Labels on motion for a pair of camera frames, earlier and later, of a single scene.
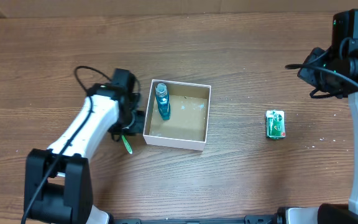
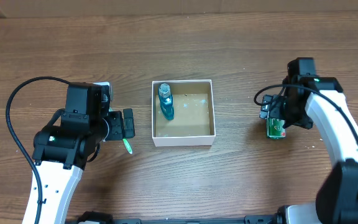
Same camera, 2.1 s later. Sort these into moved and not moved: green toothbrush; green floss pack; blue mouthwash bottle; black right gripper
Moved: blue mouthwash bottle; black right gripper
Not moved: green toothbrush; green floss pack
